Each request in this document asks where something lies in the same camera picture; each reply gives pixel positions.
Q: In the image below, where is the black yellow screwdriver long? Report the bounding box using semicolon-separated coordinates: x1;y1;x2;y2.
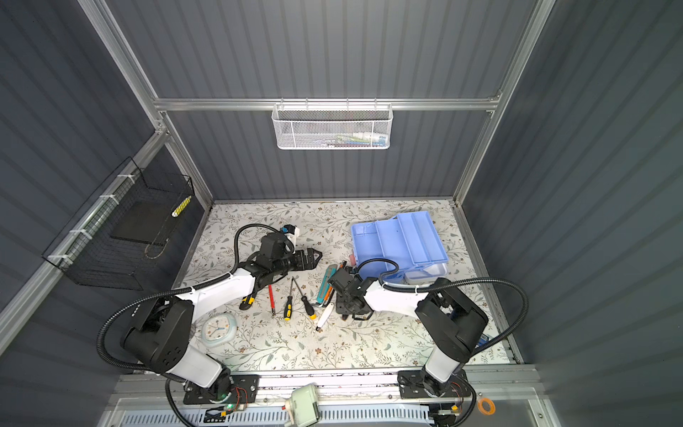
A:
292;278;317;320

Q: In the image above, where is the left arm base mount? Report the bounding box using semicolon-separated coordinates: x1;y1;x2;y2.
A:
182;375;261;406

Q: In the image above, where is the white marker pen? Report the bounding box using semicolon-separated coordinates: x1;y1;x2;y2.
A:
316;303;334;332

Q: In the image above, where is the white blue tool box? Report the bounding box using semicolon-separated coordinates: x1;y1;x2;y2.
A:
350;211;449;284

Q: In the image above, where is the green white device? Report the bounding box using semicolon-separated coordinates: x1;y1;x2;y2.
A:
284;384;322;427

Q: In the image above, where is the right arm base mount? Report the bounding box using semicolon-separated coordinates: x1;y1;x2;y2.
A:
397;369;472;400

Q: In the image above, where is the yellow black utility knife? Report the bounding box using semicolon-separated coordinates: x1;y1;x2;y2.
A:
239;292;257;311

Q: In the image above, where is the white wire wall basket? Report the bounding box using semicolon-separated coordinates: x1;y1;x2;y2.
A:
271;106;394;151

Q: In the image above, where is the red hex key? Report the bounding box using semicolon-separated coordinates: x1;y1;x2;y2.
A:
268;285;276;317

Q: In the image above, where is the black wire side basket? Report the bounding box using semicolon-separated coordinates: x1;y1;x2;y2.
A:
43;163;195;292

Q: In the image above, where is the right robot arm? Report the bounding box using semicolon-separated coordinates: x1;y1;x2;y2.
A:
327;258;529;397

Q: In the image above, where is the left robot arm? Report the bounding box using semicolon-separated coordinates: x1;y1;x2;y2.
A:
95;224;323;397

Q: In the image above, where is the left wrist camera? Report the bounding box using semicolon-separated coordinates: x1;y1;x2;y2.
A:
281;224;301;241

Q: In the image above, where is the yellow black screwdriver short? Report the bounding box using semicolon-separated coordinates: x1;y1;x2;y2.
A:
283;279;295;321

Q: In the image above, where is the orange pencil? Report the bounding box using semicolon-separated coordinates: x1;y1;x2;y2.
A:
322;261;348;307

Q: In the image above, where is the teal utility knife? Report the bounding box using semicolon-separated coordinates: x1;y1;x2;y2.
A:
316;264;338;307

